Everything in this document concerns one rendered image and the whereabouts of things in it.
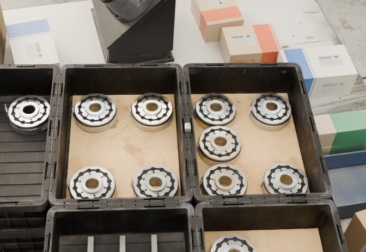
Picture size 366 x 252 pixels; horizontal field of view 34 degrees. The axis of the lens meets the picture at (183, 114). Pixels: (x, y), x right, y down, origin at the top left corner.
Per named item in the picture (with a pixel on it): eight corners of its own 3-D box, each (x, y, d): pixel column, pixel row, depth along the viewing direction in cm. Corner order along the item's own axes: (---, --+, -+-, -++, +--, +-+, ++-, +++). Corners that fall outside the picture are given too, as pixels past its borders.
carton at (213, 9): (190, 10, 197) (191, -8, 191) (224, 4, 200) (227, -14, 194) (205, 43, 188) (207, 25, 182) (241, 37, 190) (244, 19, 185)
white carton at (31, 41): (10, 44, 182) (5, 23, 176) (49, 37, 185) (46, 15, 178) (20, 92, 171) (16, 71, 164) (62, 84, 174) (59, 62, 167)
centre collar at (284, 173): (274, 172, 139) (274, 170, 138) (294, 172, 139) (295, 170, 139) (276, 190, 136) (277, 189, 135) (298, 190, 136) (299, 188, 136)
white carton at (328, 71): (285, 101, 174) (291, 80, 167) (273, 71, 182) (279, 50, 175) (349, 94, 177) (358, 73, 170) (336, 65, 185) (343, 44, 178)
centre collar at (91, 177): (81, 175, 135) (81, 173, 135) (104, 176, 136) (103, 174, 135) (80, 194, 132) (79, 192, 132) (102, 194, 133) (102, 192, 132)
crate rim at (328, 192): (181, 69, 152) (182, 62, 150) (297, 68, 154) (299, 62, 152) (193, 207, 127) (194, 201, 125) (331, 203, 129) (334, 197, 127)
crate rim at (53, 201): (61, 70, 149) (60, 63, 147) (181, 69, 152) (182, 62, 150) (48, 211, 124) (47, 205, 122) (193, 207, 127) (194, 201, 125)
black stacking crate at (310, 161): (180, 94, 159) (182, 65, 150) (290, 93, 161) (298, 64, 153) (190, 228, 134) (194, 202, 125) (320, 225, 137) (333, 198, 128)
